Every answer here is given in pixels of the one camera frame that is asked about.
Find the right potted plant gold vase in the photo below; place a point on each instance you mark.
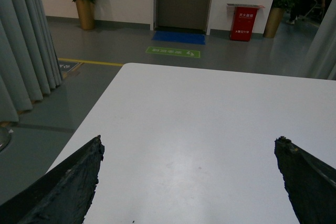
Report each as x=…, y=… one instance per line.
x=275, y=16

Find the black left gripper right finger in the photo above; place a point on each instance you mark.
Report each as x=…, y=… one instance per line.
x=309, y=182

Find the green floor sign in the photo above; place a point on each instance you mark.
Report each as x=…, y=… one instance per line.
x=173, y=52

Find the grey curtain right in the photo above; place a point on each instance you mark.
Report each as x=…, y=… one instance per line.
x=322, y=50

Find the grey door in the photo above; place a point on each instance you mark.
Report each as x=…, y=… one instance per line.
x=189, y=16

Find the grey curtain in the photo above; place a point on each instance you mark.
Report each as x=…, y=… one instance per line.
x=29, y=65
x=322, y=50

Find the red fire extinguisher box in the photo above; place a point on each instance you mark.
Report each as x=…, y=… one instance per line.
x=243, y=21

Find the dark floor sign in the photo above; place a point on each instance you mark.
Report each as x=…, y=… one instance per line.
x=67, y=66

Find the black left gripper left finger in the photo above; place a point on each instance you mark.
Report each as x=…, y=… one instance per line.
x=64, y=194

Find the blue floor mat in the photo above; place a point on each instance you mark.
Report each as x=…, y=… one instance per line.
x=185, y=38

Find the grey curtain left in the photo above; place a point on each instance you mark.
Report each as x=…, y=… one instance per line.
x=29, y=65

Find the yellow floor tape line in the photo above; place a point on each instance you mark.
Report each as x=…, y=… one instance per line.
x=92, y=62

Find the round metal base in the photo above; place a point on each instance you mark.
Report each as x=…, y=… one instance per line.
x=6, y=136

